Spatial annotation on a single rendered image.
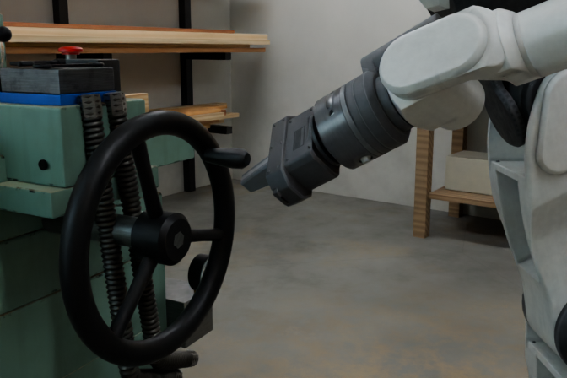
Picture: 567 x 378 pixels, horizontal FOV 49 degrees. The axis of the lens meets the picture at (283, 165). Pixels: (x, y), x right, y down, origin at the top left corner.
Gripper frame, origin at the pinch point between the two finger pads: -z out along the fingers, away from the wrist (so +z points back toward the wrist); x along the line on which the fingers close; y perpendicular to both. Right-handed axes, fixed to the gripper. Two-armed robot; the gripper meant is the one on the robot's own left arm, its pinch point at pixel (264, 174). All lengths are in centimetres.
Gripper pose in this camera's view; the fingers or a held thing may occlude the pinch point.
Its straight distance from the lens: 75.9
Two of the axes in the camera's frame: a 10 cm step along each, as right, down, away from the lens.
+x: 0.7, -7.0, 7.1
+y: -6.4, -5.7, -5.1
